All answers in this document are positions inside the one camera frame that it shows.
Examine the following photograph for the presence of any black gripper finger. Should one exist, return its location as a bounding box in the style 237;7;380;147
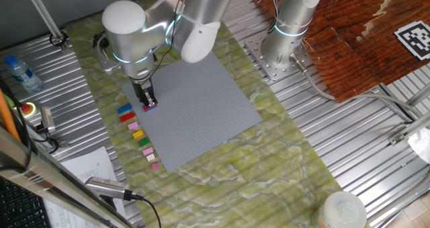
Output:
136;90;149;107
144;88;158;107

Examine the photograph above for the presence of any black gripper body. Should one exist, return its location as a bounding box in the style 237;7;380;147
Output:
131;78;155;95

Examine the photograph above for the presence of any gray Lego baseplate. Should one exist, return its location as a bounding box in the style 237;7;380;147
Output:
122;47;263;174

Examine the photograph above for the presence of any printed paper sheet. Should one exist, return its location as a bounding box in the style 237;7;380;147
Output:
43;146;127;228

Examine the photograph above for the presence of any red emergency stop button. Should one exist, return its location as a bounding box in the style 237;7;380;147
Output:
18;102;37;118

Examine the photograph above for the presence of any green marble pattern mat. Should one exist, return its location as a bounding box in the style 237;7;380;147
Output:
65;2;372;228

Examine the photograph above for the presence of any plastic water bottle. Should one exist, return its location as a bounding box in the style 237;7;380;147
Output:
4;55;44;94

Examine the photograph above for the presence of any slanted metal pole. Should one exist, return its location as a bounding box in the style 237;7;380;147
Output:
21;0;71;51

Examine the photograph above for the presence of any metal robot mounting plate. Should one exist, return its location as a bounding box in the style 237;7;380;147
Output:
243;31;313;82

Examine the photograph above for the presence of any orange pole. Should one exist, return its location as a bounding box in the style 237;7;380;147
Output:
0;88;22;143

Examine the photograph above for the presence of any black keyboard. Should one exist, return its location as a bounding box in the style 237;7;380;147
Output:
0;177;51;228

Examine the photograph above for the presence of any white plastic jar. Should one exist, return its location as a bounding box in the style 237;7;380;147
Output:
317;190;368;228

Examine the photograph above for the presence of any black white fiducial marker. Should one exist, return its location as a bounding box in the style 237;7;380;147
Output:
394;20;430;61

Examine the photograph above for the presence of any white cloth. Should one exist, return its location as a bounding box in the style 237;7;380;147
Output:
407;126;430;165

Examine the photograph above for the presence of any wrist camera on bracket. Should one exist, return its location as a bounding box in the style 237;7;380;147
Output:
92;32;121;77

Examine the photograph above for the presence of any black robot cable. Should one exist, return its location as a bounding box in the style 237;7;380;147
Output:
147;0;189;85

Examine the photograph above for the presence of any silver ribbed camera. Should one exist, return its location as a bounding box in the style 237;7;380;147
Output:
84;176;135;202

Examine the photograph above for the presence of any black camera cable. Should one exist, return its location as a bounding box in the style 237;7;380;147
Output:
129;193;163;228

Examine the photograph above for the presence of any aluminium frame bar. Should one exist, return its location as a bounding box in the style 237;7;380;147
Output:
0;125;137;228

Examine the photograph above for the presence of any black cable loop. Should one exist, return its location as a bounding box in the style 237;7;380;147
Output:
267;0;280;34

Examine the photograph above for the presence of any gray robot power cable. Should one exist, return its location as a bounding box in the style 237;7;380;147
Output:
289;52;421;120

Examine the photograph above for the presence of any aluminium frame profile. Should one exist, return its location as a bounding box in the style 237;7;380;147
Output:
388;112;430;147
404;82;430;108

